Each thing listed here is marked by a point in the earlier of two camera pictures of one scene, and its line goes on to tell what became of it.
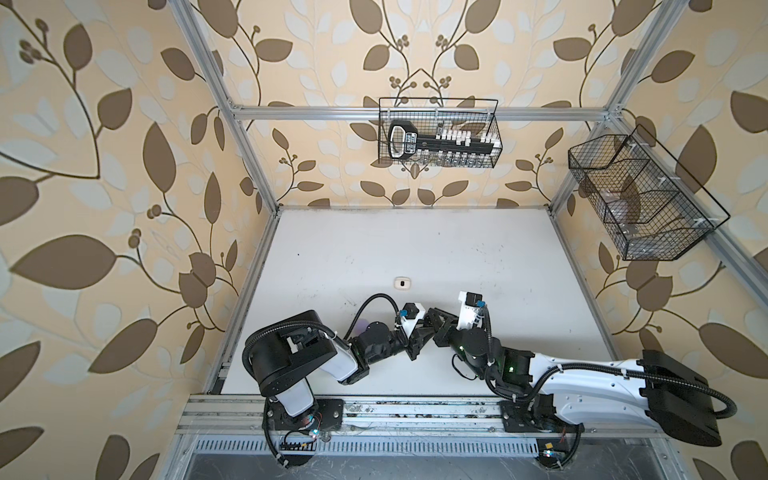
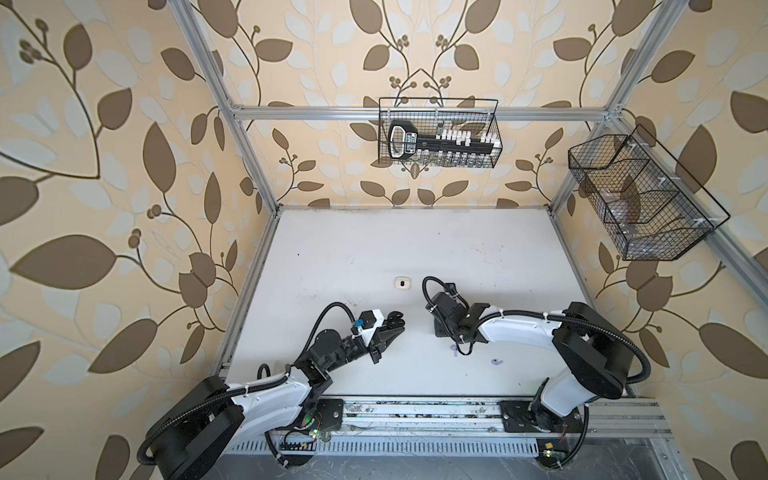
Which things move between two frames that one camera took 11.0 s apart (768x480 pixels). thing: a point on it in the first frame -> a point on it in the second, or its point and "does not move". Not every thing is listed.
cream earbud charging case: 402,283 does not move
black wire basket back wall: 433,115 does not move
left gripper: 417,342 -> 382,343
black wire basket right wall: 649,205 does not move
